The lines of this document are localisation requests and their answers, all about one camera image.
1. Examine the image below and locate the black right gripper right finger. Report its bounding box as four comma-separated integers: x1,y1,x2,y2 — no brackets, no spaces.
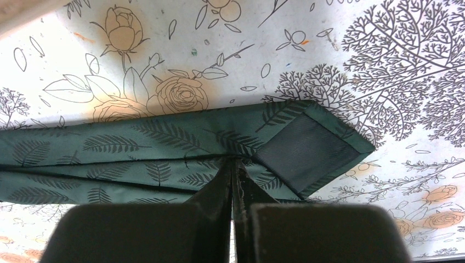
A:
232,161,411,262

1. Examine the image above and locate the wooden compartment tray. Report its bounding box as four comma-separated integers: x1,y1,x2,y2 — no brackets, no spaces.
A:
1,0,69,37

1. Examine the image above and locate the dark green leaf tie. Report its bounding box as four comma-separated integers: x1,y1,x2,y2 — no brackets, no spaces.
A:
1,101,375,205

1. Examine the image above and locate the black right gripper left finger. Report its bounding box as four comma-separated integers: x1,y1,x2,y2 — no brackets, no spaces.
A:
41,161,233,262

